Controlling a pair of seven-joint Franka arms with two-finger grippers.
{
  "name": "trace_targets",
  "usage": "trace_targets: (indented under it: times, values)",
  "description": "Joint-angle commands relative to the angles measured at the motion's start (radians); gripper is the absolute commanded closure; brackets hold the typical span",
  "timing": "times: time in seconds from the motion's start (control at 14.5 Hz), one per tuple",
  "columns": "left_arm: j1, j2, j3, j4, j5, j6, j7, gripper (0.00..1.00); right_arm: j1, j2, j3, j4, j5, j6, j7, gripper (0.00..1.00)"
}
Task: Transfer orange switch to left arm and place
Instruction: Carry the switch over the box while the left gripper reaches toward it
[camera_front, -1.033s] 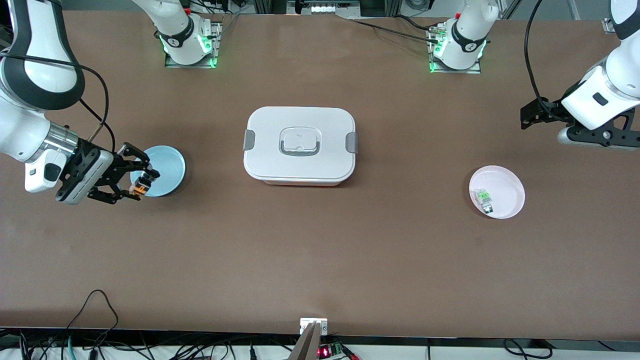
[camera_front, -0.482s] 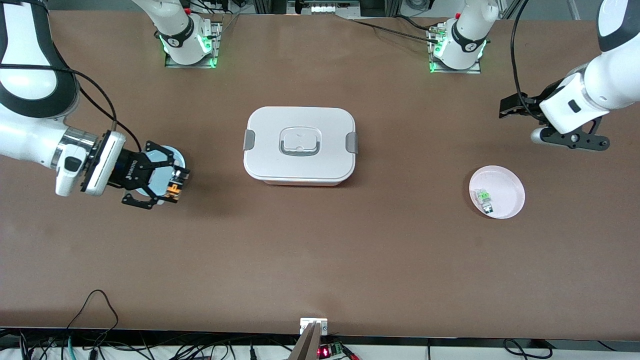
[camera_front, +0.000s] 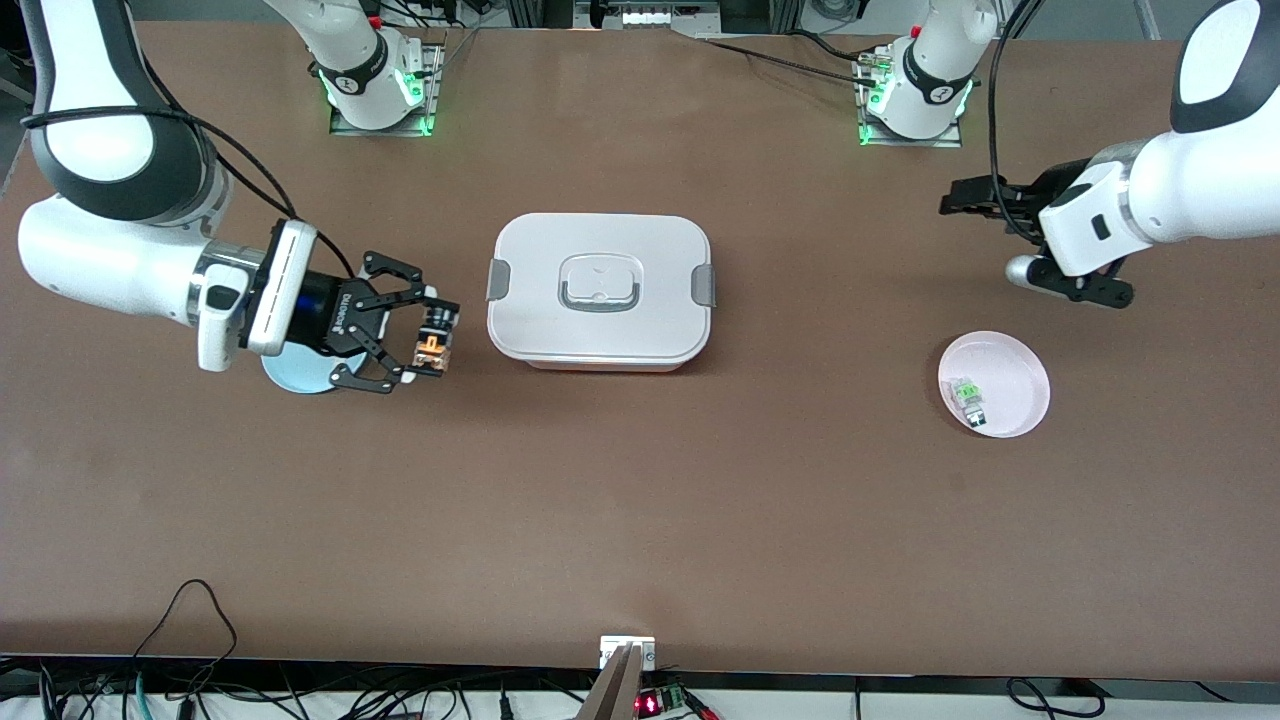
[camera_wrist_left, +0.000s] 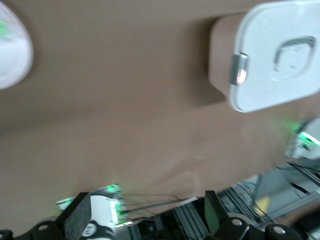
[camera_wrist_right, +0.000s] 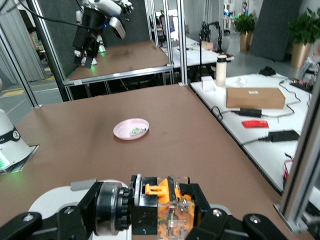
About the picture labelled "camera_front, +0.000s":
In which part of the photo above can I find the small black brown object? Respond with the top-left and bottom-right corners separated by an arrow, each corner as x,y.
411,305 -> 460,378

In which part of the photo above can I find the white lidded lunch box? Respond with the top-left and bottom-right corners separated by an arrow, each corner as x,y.
486,212 -> 717,373

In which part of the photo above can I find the light blue plate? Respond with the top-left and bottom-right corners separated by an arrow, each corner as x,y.
260,342 -> 346,395

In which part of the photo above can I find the pink plate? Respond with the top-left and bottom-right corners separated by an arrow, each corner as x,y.
937,331 -> 1051,439

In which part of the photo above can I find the white light strip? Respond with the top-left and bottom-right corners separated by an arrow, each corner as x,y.
620,6 -> 719,28

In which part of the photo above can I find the red LED circuit board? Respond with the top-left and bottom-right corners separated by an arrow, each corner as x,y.
634,680 -> 719,720

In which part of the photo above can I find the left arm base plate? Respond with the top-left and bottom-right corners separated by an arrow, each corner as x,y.
857,52 -> 964,149

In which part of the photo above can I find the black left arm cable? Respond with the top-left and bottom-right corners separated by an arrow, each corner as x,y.
986,0 -> 1046,243

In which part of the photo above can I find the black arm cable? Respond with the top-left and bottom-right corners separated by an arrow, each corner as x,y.
20,104 -> 359,283
986,0 -> 1046,243

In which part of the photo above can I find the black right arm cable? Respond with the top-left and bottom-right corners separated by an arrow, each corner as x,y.
20,104 -> 359,283

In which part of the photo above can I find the green push-button switch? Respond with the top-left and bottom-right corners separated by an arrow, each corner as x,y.
950,378 -> 991,429

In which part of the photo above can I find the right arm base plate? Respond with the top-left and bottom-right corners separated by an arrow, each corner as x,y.
329,40 -> 447,137

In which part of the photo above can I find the black cable across table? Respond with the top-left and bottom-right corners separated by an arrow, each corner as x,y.
690,32 -> 883,89

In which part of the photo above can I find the black looped cable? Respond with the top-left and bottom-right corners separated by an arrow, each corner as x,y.
132,578 -> 239,701

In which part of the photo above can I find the small white bracket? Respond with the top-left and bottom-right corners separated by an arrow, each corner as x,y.
599,635 -> 657,671

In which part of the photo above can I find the aluminium camera mount bar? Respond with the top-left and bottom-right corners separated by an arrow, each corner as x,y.
576,644 -> 647,720

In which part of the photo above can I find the black coiled cable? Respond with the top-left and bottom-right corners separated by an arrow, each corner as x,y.
1004,677 -> 1106,719

